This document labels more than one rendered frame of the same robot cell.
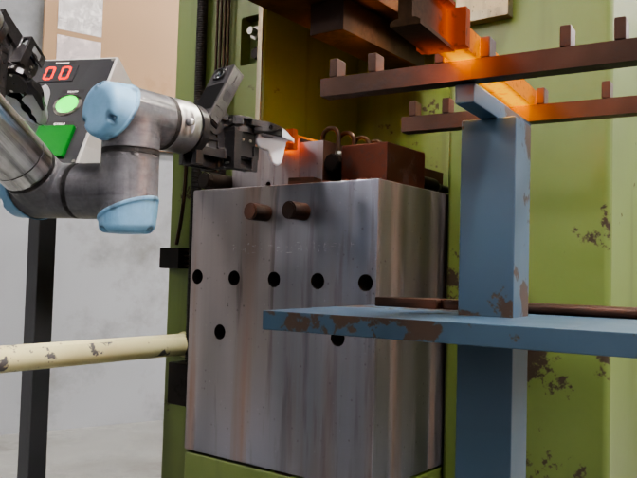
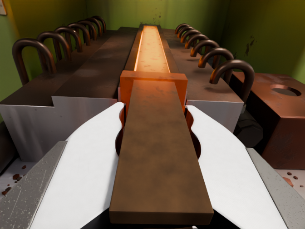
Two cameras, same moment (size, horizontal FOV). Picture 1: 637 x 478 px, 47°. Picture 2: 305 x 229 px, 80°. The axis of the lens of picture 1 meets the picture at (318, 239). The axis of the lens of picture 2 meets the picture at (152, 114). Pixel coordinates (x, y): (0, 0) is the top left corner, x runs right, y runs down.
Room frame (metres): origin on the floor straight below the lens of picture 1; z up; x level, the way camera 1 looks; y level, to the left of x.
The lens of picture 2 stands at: (1.11, 0.14, 1.06)
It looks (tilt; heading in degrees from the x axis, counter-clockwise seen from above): 32 degrees down; 320
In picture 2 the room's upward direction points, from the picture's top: 4 degrees clockwise
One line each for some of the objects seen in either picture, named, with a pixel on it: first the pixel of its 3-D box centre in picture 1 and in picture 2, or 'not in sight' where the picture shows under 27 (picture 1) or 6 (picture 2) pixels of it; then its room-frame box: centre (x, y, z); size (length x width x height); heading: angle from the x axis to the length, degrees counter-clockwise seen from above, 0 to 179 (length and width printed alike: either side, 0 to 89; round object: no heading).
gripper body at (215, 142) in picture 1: (216, 140); not in sight; (1.08, 0.16, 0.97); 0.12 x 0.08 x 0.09; 143
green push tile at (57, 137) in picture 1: (52, 142); not in sight; (1.36, 0.50, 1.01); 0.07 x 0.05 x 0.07; 78
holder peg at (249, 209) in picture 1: (258, 211); not in sight; (1.14, 0.10, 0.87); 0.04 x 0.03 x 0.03; 143
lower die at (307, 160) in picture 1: (345, 179); (136, 62); (1.40, -0.05, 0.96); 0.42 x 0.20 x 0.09; 143
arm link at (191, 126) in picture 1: (177, 125); not in sight; (1.02, 0.20, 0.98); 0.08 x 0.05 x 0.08; 53
